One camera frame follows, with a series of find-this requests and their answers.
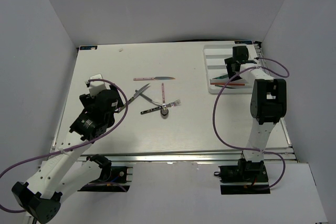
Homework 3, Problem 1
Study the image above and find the green-handled steel spoon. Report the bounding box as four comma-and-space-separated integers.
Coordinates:
213, 74, 228, 80

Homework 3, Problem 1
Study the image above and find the dark-handled steel knife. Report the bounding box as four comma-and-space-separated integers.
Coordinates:
116, 83, 149, 113

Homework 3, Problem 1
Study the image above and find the pink-handled steel spoon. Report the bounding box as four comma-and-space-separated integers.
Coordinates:
160, 83, 169, 119

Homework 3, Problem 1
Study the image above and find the pink-handled steel knife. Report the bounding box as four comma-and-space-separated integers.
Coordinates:
133, 76, 175, 81

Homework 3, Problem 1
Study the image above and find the dark-handled steel fork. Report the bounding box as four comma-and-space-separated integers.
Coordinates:
140, 99, 181, 115

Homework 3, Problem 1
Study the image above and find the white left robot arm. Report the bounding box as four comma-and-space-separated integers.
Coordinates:
12, 74, 123, 223

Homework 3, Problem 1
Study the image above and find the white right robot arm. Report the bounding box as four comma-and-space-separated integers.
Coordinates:
225, 46, 287, 163

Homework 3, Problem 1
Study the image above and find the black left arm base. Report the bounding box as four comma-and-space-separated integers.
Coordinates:
79, 154, 133, 193

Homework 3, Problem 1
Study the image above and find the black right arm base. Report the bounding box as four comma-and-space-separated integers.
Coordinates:
214, 158, 270, 195

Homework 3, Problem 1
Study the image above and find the blue right corner sticker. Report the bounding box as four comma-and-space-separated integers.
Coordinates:
234, 40, 253, 45

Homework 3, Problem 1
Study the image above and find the white cutlery tray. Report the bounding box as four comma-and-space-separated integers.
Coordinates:
203, 40, 257, 94

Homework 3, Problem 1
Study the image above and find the aluminium table edge rail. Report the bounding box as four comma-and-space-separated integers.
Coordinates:
51, 129, 299, 163

